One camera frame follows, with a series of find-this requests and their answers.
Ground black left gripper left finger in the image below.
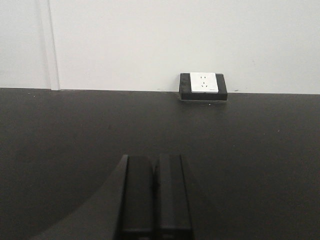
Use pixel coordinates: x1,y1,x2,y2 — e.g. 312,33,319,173
117,154,155,240

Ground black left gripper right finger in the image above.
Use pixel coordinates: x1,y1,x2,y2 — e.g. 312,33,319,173
154,154,193,240

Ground white socket on black base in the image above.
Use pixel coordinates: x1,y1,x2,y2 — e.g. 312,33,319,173
179,72,228,101

